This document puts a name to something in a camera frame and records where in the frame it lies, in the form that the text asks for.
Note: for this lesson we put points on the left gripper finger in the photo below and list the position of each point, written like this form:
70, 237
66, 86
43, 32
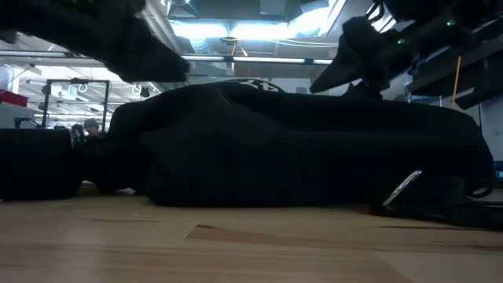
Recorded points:
149, 59

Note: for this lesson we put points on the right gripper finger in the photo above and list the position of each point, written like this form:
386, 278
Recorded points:
353, 59
361, 92

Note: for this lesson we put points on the black backpack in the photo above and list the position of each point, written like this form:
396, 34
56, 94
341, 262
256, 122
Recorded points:
294, 149

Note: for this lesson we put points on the black cylindrical pouch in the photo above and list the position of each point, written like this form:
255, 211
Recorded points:
35, 165

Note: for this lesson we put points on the black slab device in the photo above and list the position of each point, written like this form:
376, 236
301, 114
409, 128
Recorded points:
485, 214

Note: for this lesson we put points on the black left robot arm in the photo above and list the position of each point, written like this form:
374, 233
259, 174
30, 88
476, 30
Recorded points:
12, 15

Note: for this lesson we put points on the long ceiling tube light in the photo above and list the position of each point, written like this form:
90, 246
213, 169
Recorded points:
31, 53
271, 59

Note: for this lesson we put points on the person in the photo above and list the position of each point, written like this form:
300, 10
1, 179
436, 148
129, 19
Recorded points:
92, 127

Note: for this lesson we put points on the red box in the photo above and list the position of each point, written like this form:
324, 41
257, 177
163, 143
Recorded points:
13, 98

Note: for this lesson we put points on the silver curved metal rim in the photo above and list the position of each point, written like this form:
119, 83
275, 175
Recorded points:
402, 186

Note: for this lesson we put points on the whiteboard on stand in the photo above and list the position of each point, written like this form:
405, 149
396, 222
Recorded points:
493, 129

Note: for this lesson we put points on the white cabinet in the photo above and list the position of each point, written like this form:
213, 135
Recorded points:
15, 116

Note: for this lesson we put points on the silver ribbed ceiling duct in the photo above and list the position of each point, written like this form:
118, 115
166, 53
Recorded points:
161, 23

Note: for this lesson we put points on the grey wall box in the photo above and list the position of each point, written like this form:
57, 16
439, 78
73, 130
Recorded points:
301, 90

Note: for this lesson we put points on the black metal workstation frame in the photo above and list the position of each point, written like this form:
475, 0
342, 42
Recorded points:
78, 80

